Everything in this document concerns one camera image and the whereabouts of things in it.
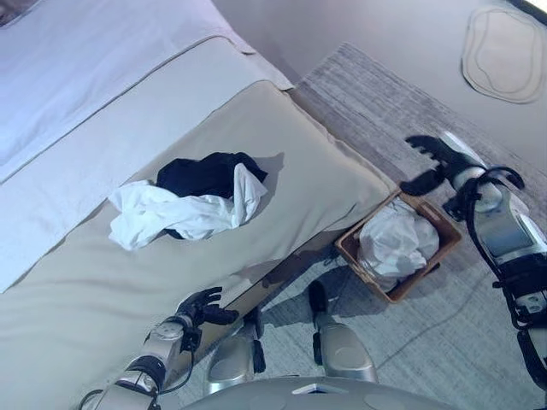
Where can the black garment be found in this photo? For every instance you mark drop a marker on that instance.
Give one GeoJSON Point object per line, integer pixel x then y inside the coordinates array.
{"type": "Point", "coordinates": [196, 175]}

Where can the white duvet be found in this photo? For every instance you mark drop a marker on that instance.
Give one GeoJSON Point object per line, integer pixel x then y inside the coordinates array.
{"type": "Point", "coordinates": [85, 64]}

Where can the grey robot torso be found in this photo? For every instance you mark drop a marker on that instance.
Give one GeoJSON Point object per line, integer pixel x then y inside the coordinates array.
{"type": "Point", "coordinates": [278, 397]}

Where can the silver right robot leg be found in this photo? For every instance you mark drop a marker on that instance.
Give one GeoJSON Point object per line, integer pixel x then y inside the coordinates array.
{"type": "Point", "coordinates": [342, 354]}

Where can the grey area rug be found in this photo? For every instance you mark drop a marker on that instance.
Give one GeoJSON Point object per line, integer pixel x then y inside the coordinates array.
{"type": "Point", "coordinates": [363, 107]}

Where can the robot legs and torso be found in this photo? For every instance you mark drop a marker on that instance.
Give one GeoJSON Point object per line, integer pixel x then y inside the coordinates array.
{"type": "Point", "coordinates": [256, 294]}

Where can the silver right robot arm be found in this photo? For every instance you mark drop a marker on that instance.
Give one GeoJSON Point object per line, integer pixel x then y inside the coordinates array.
{"type": "Point", "coordinates": [508, 230]}

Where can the white crumpled garment blue label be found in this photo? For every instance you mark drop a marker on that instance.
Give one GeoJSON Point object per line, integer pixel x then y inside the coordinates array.
{"type": "Point", "coordinates": [397, 243]}

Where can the beige oval floor mat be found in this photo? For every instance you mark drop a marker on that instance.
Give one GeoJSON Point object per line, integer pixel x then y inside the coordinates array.
{"type": "Point", "coordinates": [500, 55]}

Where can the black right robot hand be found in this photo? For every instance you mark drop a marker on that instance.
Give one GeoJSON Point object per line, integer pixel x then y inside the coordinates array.
{"type": "Point", "coordinates": [442, 156]}

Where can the silver robot leg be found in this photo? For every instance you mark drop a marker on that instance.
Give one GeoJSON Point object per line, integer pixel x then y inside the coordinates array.
{"type": "Point", "coordinates": [231, 363]}
{"type": "Point", "coordinates": [342, 354]}

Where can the brown wicker basket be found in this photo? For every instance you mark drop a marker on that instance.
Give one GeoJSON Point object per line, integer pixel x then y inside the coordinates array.
{"type": "Point", "coordinates": [448, 237]}

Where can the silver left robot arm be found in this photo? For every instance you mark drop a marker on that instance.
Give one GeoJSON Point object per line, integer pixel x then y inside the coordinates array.
{"type": "Point", "coordinates": [162, 341]}

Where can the silver left robot leg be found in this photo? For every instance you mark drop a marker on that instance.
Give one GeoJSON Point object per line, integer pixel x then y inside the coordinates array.
{"type": "Point", "coordinates": [231, 363]}

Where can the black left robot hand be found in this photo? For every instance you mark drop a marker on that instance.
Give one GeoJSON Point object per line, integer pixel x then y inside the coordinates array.
{"type": "Point", "coordinates": [203, 305]}

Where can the bed with beige blanket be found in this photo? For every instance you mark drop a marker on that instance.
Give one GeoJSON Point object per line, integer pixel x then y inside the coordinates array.
{"type": "Point", "coordinates": [278, 141]}

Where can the plain white garment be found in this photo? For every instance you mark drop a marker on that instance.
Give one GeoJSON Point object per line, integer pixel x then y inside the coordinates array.
{"type": "Point", "coordinates": [171, 213]}

